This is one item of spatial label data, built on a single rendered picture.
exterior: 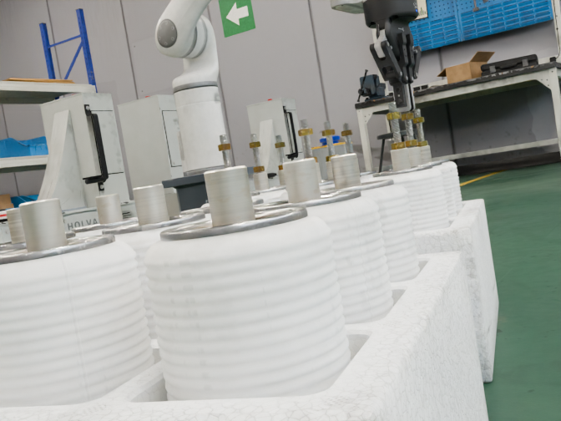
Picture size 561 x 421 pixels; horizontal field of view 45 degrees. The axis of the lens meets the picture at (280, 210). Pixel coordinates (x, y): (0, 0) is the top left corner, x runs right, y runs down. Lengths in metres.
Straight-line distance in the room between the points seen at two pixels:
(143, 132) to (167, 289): 3.47
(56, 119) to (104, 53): 5.16
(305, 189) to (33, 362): 0.20
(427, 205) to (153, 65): 7.29
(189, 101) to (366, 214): 0.98
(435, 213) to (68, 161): 2.63
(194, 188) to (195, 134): 0.11
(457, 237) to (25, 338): 0.54
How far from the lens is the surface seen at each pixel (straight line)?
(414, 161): 0.98
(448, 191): 0.96
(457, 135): 6.30
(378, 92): 5.76
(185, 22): 1.37
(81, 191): 3.34
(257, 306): 0.30
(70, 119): 3.37
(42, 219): 0.40
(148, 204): 0.49
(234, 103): 7.33
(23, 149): 6.51
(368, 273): 0.43
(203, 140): 1.36
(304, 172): 0.44
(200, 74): 1.38
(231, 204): 0.33
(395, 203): 0.54
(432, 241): 0.80
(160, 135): 3.69
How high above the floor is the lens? 0.27
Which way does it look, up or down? 3 degrees down
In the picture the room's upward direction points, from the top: 9 degrees counter-clockwise
